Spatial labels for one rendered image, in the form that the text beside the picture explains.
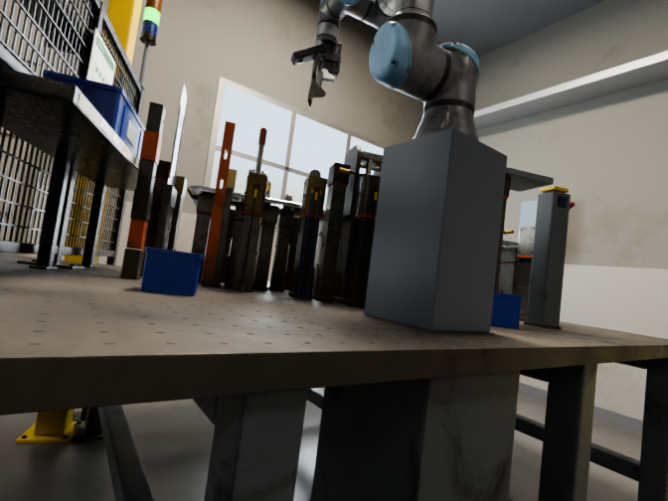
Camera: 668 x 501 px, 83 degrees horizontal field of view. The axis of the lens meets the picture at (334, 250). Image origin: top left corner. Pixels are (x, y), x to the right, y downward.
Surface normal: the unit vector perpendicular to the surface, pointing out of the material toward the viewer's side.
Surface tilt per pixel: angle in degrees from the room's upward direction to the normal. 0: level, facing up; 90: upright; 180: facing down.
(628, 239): 90
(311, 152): 90
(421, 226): 90
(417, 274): 90
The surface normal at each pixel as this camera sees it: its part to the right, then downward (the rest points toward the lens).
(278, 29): 0.58, 0.02
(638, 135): -0.80, -0.14
